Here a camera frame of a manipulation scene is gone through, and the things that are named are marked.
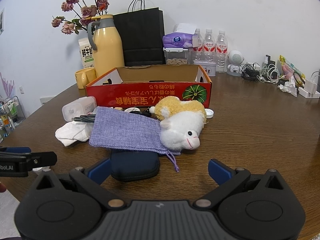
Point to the purple tissue pack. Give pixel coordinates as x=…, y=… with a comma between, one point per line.
x=184, y=36

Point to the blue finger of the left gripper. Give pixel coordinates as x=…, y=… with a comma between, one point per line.
x=15, y=149

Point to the yellow thermos jug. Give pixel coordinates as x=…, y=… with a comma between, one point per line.
x=106, y=44

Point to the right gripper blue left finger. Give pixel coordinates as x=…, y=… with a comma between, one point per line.
x=100, y=171

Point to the yellow white plush sheep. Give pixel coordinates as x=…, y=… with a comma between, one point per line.
x=181, y=122

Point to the water bottle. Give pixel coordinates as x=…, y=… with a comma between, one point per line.
x=209, y=45
x=221, y=51
x=197, y=46

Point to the colourful snack packet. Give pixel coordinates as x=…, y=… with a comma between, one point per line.
x=289, y=70

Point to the purple fabric pouch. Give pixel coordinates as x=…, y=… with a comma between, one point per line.
x=115, y=129

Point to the water bottle left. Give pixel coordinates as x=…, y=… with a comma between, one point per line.
x=197, y=46

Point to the dried pink flower bouquet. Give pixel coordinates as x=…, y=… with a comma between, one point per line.
x=85, y=12

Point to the black paper bag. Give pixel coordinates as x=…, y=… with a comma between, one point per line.
x=141, y=31

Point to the crumpled white paper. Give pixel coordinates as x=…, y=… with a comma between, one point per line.
x=289, y=87

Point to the white milk carton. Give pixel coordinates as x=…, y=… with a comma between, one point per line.
x=86, y=53

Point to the yellow mug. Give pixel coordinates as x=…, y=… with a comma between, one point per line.
x=85, y=76

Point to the person left hand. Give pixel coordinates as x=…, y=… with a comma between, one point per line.
x=2, y=188

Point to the white tissue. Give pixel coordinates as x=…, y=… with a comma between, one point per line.
x=74, y=131

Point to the water bottle middle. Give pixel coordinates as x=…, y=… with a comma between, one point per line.
x=209, y=45

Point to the dark blue zip case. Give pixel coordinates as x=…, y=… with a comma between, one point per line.
x=127, y=166

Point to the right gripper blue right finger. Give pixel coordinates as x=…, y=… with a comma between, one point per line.
x=219, y=172

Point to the round white tin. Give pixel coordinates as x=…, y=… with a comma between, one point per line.
x=132, y=109

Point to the white tin box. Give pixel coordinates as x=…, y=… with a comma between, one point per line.
x=208, y=66

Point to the wire shelf with items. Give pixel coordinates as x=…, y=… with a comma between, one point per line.
x=12, y=115

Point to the clear snack container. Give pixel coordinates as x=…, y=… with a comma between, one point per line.
x=176, y=56

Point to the red cardboard box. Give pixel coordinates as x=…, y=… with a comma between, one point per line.
x=146, y=85

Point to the white power strip charger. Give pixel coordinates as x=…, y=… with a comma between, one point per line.
x=309, y=91

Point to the white robot toy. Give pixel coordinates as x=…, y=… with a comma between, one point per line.
x=235, y=59

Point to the water bottle right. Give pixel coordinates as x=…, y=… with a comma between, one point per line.
x=221, y=51

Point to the translucent plastic box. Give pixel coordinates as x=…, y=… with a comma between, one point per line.
x=78, y=107

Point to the white bottle cap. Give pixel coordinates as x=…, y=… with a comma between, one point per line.
x=209, y=113

